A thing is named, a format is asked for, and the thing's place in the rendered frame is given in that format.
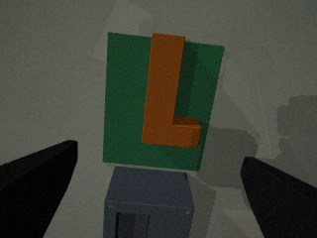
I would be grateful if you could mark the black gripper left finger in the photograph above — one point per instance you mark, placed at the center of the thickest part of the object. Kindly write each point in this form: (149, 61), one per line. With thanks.
(32, 187)

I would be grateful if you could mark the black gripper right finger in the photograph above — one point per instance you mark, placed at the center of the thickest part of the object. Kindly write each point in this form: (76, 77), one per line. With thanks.
(284, 206)

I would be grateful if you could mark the orange l-shaped block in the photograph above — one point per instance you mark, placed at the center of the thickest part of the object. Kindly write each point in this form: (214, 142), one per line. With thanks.
(161, 127)

